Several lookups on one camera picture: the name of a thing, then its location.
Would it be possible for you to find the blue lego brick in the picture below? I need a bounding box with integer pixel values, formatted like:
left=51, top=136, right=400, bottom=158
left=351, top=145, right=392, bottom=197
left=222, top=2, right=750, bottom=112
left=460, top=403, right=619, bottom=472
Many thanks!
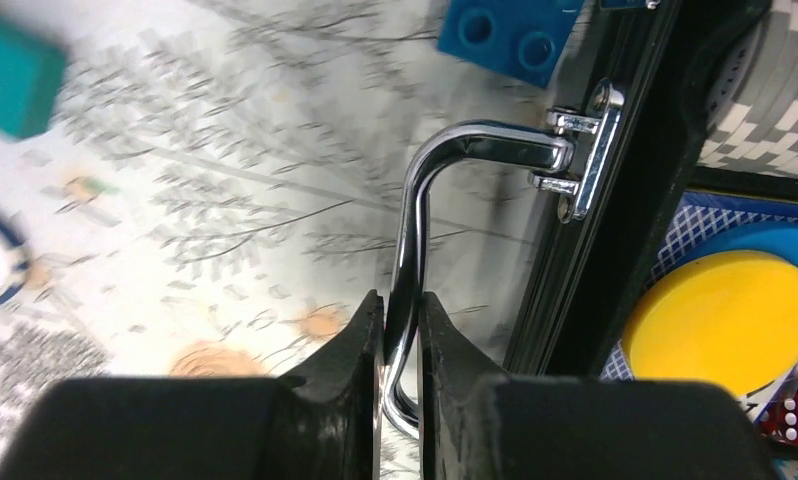
left=437, top=0, right=584, bottom=88

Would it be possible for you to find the blue small blind button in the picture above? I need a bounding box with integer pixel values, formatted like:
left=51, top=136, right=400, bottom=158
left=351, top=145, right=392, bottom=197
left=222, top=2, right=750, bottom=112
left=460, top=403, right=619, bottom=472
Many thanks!
left=678, top=221, right=798, bottom=267

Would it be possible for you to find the red die in case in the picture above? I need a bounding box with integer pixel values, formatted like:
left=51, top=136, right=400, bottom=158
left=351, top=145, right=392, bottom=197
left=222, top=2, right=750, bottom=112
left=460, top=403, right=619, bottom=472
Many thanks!
left=759, top=395, right=798, bottom=446

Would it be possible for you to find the black poker case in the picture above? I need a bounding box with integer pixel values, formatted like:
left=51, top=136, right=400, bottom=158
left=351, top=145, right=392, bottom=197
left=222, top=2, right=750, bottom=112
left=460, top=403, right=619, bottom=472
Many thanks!
left=382, top=0, right=798, bottom=458

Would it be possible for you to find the yellow round button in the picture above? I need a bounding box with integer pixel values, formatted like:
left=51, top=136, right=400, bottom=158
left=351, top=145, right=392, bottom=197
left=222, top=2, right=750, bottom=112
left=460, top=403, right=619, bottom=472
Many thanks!
left=621, top=250, right=798, bottom=397

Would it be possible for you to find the floral table cloth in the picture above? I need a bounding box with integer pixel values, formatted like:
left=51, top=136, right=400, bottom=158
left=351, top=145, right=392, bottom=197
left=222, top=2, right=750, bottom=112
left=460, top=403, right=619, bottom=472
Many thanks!
left=0, top=1, right=592, bottom=457

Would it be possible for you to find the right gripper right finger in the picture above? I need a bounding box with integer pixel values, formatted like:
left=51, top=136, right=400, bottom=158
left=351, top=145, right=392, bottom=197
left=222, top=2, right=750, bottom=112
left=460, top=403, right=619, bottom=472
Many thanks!
left=418, top=293, right=777, bottom=479

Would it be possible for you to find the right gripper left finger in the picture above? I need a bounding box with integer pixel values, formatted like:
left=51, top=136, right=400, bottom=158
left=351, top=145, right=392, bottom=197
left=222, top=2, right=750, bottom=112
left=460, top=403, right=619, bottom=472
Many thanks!
left=0, top=291, right=384, bottom=479

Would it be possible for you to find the teal rectangular block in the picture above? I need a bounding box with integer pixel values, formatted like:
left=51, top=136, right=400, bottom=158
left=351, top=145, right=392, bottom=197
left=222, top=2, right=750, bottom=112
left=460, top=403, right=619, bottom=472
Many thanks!
left=0, top=16, right=67, bottom=139

